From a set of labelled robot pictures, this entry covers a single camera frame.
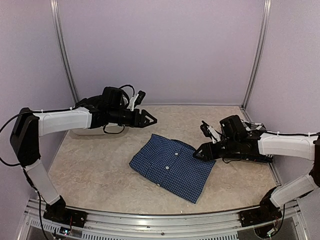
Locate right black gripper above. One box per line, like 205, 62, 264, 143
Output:
193, 135, 239, 162

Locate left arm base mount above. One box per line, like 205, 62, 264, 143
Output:
43, 204, 88, 228

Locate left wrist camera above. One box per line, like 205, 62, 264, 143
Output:
127, 90, 146, 112

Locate left aluminium frame post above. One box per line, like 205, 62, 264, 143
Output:
50, 0, 80, 103

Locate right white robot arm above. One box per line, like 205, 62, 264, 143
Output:
193, 115, 320, 222

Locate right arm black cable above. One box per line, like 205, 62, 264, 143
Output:
254, 199, 287, 237

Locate front aluminium rail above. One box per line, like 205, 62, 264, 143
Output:
17, 199, 310, 240

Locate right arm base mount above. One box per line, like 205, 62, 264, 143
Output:
239, 204, 283, 227

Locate black striped shirt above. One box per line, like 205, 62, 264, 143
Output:
74, 95, 103, 109

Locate right aluminium frame post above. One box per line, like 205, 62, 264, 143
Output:
241, 0, 272, 111

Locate blue checked long sleeve shirt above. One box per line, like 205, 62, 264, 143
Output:
129, 134, 216, 204

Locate white plastic basket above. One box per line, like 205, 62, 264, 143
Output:
70, 123, 125, 136

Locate black white plaid folded shirt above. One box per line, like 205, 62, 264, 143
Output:
240, 120, 274, 163

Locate aluminium frame post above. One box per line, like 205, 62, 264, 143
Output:
241, 0, 272, 111
50, 0, 80, 103

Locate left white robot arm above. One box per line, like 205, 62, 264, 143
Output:
10, 86, 158, 223

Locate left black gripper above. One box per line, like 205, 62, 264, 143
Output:
109, 107, 158, 128

